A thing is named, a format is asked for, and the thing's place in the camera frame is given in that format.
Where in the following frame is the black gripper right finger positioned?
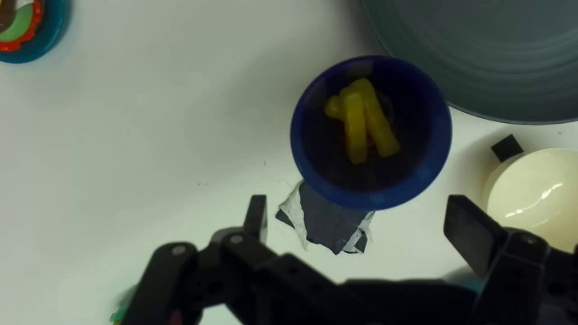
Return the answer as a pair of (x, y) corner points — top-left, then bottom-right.
(442, 193), (578, 325)

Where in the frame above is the teal toy pan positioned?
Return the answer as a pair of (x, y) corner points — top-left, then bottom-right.
(0, 0), (73, 64)

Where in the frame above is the crumpled black silver foil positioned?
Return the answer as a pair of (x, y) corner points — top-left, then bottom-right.
(274, 180), (375, 258)

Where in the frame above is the translucent blue plastic cup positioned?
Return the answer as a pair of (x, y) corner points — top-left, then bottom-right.
(288, 54), (454, 212)

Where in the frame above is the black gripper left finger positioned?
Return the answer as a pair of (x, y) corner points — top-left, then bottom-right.
(122, 193), (339, 325)

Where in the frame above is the grey green round plate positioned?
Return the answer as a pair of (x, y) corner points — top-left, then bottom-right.
(357, 0), (578, 126)

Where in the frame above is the small cream bowl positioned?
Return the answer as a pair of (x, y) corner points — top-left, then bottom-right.
(480, 147), (578, 254)

